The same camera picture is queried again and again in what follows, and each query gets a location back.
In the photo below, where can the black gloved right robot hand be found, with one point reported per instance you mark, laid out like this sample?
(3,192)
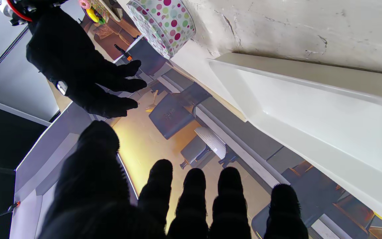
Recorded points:
(78,66)

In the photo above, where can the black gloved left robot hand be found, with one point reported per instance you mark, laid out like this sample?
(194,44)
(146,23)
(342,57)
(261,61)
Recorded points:
(104,199)

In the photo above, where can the cream plastic tray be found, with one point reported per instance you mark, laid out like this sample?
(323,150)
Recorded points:
(310,109)

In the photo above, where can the round polka dot cookie box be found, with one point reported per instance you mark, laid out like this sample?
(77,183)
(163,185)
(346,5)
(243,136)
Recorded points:
(164,25)

